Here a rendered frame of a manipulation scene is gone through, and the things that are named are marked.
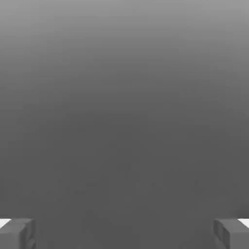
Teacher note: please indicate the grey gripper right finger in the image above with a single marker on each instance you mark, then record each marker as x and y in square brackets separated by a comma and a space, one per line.
[233, 233]

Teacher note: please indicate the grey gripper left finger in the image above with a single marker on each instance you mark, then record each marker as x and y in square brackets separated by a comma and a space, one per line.
[15, 233]

